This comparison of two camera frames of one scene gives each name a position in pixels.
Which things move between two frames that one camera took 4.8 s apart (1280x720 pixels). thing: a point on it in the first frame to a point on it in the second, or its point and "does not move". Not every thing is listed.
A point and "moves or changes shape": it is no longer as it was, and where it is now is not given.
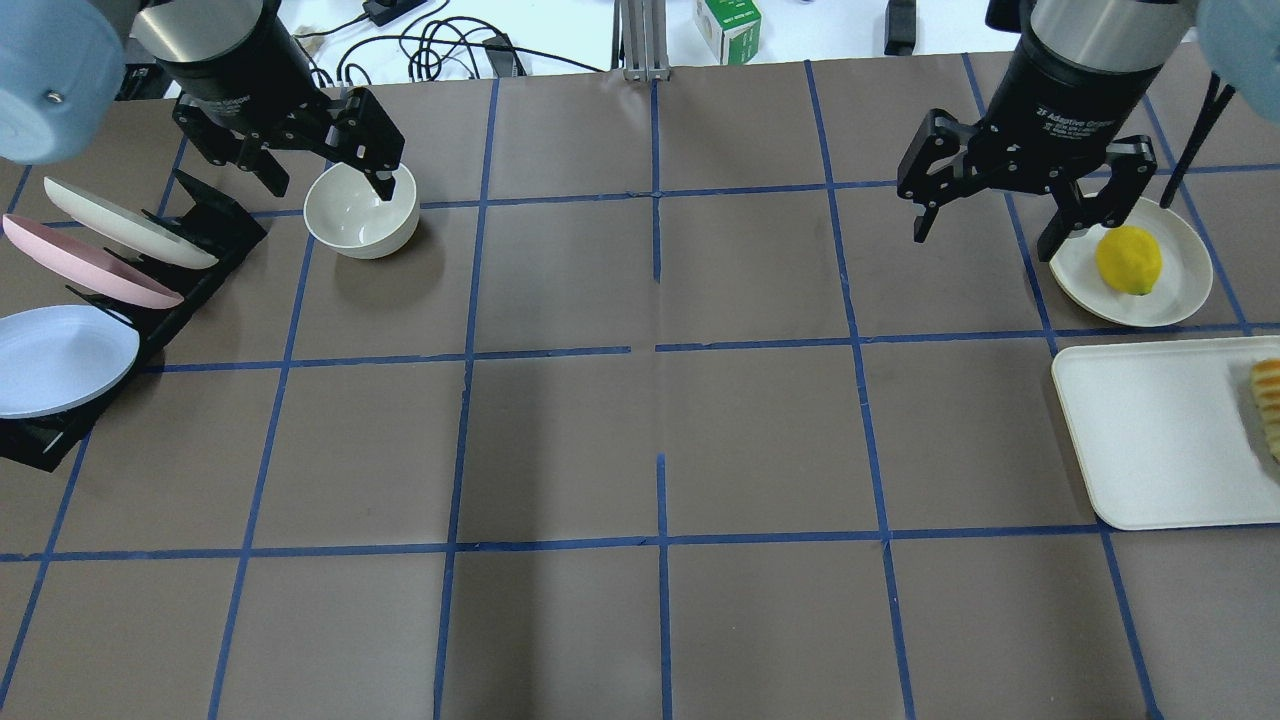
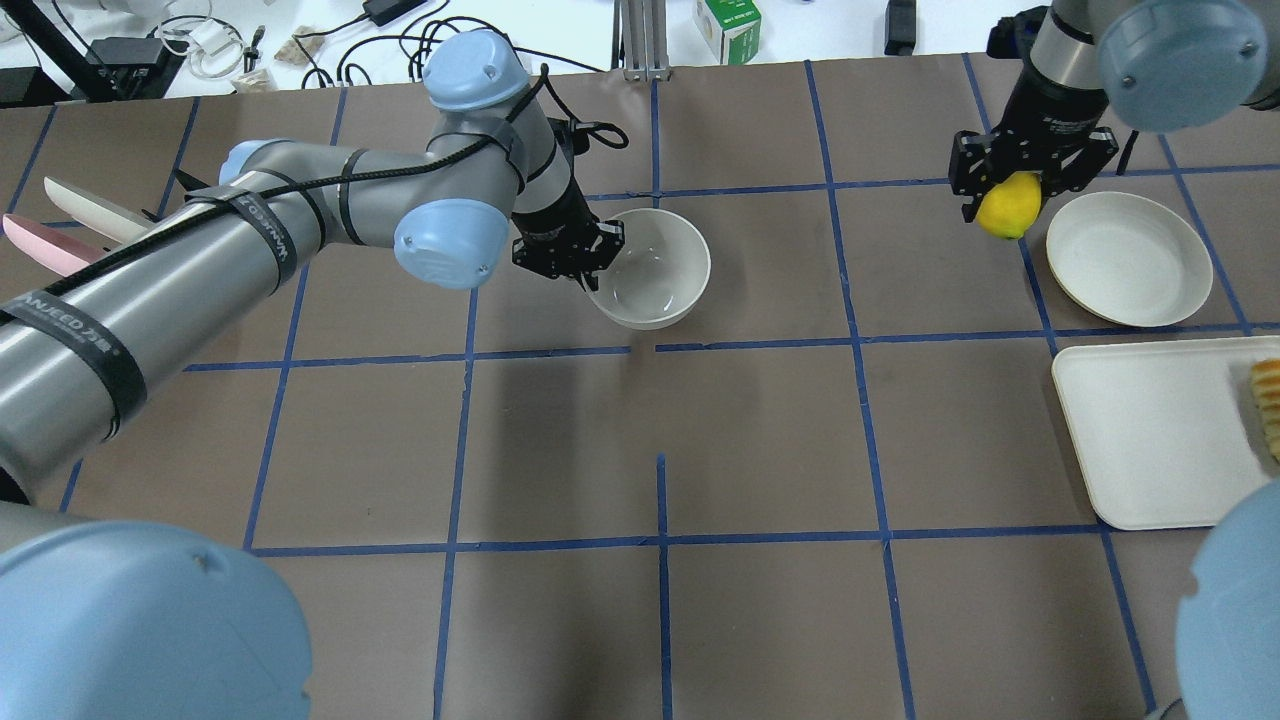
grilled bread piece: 1265,391 does not move
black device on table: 900,27 does not move
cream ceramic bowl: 347,216 moves or changes shape
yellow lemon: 1129,259 to 1011,207
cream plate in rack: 126,226 does not move
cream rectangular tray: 1166,433 does not move
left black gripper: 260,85 to 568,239
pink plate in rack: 87,266 does not move
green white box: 731,28 does not move
